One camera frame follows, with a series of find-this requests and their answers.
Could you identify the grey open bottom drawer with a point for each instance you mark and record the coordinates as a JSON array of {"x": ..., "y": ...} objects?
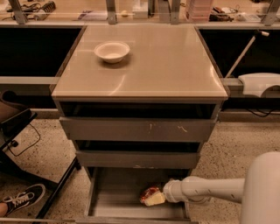
[{"x": 114, "y": 198}]

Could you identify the grey drawer cabinet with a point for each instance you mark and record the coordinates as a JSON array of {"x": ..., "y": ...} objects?
[{"x": 168, "y": 74}]

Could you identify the grey top drawer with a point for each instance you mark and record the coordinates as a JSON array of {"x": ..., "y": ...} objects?
[{"x": 137, "y": 129}]

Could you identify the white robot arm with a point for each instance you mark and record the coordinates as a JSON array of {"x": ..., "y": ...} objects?
[{"x": 258, "y": 192}]

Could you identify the black and white sneaker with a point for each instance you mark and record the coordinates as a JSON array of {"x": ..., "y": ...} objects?
[{"x": 28, "y": 197}]

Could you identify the white stick with black tip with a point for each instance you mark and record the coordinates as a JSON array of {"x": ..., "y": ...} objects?
[{"x": 256, "y": 34}]

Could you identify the pink stacked storage box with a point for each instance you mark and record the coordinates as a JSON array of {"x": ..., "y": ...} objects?
[{"x": 198, "y": 10}]

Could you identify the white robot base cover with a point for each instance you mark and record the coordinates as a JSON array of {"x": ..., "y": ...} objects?
[{"x": 257, "y": 83}]

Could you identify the white small box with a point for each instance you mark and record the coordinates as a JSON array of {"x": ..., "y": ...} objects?
[{"x": 140, "y": 9}]

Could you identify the white paper bowl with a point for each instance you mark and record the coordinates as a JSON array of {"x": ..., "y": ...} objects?
[{"x": 112, "y": 51}]

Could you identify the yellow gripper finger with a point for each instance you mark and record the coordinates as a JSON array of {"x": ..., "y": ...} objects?
[{"x": 154, "y": 198}]

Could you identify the grey middle drawer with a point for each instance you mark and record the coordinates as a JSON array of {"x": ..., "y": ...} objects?
[{"x": 139, "y": 160}]

